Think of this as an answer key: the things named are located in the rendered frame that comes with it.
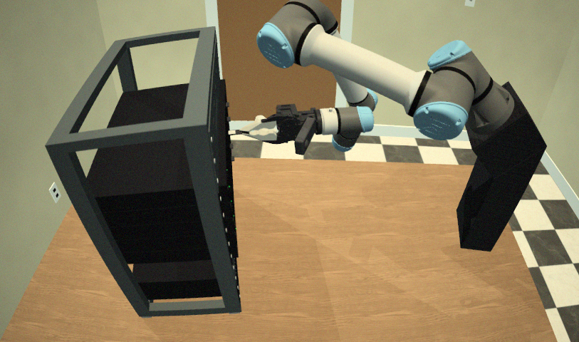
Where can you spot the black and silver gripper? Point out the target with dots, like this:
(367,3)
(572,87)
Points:
(286,118)

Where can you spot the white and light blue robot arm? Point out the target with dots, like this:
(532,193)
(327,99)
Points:
(461,92)

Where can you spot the dark grey server rack frame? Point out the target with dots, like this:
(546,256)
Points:
(155,202)

